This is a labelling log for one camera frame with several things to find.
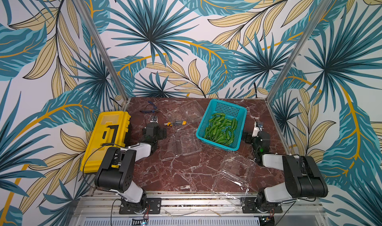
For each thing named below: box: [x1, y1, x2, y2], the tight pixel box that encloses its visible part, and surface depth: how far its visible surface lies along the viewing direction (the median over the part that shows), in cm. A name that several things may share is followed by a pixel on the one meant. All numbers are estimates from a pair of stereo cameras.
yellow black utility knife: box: [163, 120, 188, 127], surface depth 105 cm
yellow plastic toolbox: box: [80, 110, 131, 174], surface depth 83 cm
